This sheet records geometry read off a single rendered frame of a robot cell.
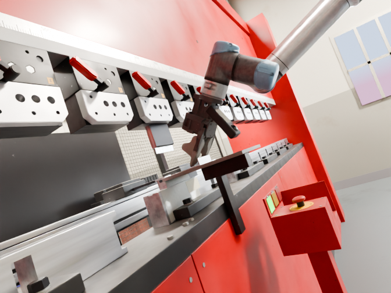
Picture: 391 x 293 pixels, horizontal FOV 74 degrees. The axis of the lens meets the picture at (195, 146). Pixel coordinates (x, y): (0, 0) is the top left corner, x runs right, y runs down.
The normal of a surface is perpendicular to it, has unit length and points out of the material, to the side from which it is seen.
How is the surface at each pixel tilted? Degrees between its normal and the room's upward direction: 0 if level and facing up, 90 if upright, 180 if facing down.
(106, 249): 90
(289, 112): 90
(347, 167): 90
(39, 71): 90
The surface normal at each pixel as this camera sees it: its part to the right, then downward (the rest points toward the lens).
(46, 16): 0.82, -0.33
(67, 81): -0.47, 0.10
